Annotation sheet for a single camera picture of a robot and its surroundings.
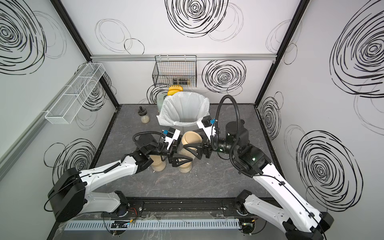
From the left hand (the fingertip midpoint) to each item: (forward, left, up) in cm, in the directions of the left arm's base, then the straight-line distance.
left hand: (192, 154), depth 61 cm
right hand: (+2, +1, +7) cm, 7 cm away
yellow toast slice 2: (+54, +13, -8) cm, 56 cm away
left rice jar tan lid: (+2, +18, -18) cm, 25 cm away
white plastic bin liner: (+37, +7, -12) cm, 39 cm away
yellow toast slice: (+49, +15, -8) cm, 52 cm away
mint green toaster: (+49, +24, -13) cm, 56 cm away
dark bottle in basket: (+46, +8, +3) cm, 47 cm away
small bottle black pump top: (+40, +36, -20) cm, 57 cm away
